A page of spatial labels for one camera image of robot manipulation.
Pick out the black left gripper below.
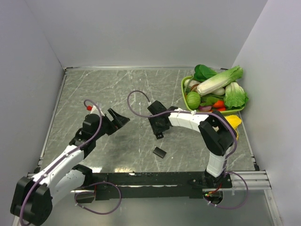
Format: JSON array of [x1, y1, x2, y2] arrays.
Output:
[[93, 108, 129, 140]]

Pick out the black battery compartment cover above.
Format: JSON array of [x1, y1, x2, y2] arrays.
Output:
[[153, 147, 166, 158]]

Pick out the black remote control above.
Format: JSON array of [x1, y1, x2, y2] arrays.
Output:
[[155, 133, 164, 139]]

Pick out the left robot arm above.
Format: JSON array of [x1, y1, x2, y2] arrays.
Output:
[[10, 106, 130, 226]]

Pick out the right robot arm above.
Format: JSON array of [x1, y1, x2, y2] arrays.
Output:
[[148, 101, 237, 188]]

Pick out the round green cabbage toy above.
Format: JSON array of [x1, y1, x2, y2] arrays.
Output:
[[186, 91, 201, 110]]

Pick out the purple onion toy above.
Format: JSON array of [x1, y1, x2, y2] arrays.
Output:
[[198, 105, 212, 112]]

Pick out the white mushroom toy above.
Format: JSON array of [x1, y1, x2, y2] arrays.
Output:
[[183, 79, 200, 89]]

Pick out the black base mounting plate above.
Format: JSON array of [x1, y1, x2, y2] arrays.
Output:
[[81, 171, 232, 201]]

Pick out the red chili toy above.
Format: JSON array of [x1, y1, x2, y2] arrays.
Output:
[[212, 107, 227, 112]]

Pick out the orange carrot toy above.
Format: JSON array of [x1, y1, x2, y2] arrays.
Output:
[[212, 100, 225, 109]]

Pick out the dark green spinach toy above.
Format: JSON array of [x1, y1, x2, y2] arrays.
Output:
[[193, 65, 217, 82]]

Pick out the white radish toy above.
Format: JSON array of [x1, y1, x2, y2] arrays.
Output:
[[211, 88, 225, 96]]

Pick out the green vegetable basket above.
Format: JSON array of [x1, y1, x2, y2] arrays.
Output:
[[181, 75, 246, 116]]

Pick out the yellow cabbage toy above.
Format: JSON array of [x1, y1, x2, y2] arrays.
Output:
[[225, 115, 242, 140]]

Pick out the green leafy lettuce toy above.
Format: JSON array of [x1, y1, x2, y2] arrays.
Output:
[[224, 82, 248, 109]]

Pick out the large napa cabbage toy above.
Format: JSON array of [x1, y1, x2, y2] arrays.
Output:
[[197, 66, 244, 96]]

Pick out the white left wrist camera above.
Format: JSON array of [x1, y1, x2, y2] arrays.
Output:
[[86, 103, 104, 115]]

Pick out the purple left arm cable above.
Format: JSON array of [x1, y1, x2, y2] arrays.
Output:
[[18, 99, 123, 226]]

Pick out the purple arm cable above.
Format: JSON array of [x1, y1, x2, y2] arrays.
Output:
[[127, 90, 249, 210], [18, 99, 123, 226]]

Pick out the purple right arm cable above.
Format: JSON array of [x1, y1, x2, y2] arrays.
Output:
[[127, 90, 249, 210]]

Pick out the aluminium frame rail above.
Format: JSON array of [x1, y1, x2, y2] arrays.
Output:
[[22, 171, 272, 194]]

